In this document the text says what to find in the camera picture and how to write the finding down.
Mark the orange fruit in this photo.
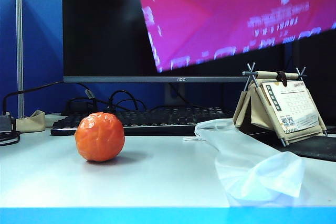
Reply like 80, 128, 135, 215
74, 112, 125, 163

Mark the red Trudi paper bag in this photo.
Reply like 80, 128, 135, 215
132, 0, 336, 73

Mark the translucent white plastic bag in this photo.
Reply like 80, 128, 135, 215
183, 118, 306, 201

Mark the black keyboard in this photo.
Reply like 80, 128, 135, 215
50, 106, 236, 136

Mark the black power adapter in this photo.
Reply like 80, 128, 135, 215
65, 98, 92, 116

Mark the beige canvas desk calendar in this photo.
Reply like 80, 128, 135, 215
233, 62, 329, 148

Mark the black AOC monitor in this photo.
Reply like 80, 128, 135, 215
62, 0, 287, 106

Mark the beige fabric pouch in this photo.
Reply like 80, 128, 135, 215
15, 109, 46, 133

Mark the black HSD monitor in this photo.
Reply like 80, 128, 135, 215
291, 28, 336, 128

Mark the black desk mat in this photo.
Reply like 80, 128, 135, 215
248, 126, 336, 163

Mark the small grey metal box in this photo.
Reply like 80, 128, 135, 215
0, 112, 15, 132

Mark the thin looped black cable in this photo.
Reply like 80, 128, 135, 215
104, 89, 148, 112

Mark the thick black cable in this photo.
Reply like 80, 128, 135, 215
2, 80, 95, 116

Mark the grey partition post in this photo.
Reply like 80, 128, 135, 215
16, 0, 25, 119

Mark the coiled black cable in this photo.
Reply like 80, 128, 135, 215
0, 130, 22, 147

